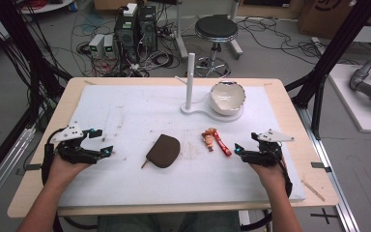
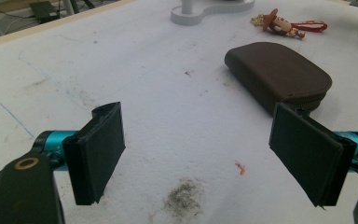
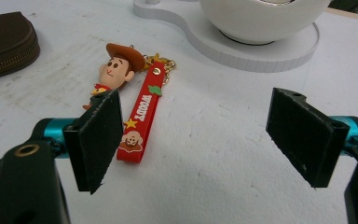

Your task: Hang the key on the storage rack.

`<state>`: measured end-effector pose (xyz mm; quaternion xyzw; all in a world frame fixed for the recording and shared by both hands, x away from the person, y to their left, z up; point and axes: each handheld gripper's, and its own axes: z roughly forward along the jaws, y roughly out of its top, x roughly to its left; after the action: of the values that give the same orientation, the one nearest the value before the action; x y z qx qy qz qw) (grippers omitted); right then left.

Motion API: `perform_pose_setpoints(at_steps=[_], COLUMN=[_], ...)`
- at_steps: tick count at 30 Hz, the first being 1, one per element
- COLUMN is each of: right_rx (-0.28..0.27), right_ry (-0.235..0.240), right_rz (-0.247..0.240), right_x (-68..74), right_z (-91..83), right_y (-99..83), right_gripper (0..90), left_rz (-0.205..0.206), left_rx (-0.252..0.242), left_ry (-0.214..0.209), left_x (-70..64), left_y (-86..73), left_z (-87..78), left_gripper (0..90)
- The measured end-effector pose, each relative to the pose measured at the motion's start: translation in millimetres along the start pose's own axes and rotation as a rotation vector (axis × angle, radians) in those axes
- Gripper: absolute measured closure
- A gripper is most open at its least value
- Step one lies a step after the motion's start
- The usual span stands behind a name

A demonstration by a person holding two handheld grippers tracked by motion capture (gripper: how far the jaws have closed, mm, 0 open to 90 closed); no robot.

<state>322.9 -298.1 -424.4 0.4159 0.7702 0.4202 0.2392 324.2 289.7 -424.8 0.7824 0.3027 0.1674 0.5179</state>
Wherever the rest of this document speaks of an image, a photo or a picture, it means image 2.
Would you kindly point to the brown zipper pouch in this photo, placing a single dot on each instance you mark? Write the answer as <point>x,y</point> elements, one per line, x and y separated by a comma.
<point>278,74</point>

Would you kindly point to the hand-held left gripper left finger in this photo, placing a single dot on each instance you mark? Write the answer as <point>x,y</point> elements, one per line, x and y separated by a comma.
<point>94,154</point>

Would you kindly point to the white stand base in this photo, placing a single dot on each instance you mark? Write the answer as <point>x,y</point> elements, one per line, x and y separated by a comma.
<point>209,11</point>

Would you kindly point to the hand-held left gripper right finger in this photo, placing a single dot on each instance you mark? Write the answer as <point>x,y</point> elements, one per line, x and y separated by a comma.
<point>307,152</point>

